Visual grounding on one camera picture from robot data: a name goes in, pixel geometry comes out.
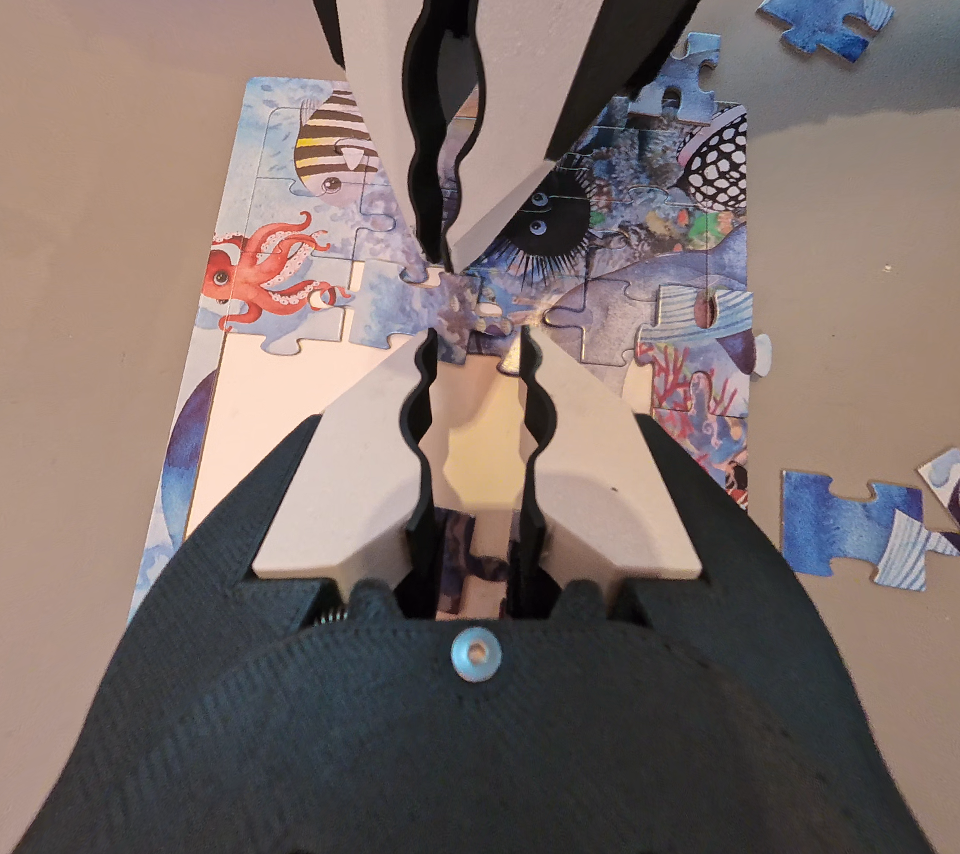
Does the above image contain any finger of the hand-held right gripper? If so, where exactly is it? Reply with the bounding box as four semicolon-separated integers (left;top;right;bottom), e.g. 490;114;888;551
447;0;629;266
321;0;451;264

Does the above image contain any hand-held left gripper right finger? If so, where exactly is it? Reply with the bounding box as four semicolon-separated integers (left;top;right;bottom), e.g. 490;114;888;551
519;329;714;615

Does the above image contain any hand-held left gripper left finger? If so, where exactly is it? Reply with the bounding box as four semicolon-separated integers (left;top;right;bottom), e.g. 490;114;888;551
251;329;440;581

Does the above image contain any sea animal jigsaw puzzle tray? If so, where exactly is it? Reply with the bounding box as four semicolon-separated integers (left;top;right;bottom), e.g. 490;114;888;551
127;77;774;626

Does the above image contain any dark blue puzzle piece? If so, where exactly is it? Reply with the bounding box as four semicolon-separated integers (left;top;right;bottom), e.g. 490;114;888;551
756;0;897;66

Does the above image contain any light blue puzzle piece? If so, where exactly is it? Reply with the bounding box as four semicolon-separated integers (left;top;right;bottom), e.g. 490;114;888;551
346;260;487;354

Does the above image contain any blue white notched puzzle piece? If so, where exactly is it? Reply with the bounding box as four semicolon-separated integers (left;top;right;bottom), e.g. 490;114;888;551
628;31;723;126

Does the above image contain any pale blue striped puzzle piece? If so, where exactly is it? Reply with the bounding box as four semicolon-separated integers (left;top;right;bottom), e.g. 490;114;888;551
636;282;755;349

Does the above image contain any blue puzzle piece striped end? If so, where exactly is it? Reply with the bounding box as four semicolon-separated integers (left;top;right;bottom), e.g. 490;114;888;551
780;469;960;593

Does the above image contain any white blue striped puzzle piece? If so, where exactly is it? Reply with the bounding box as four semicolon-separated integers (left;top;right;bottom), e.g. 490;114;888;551
916;447;960;529

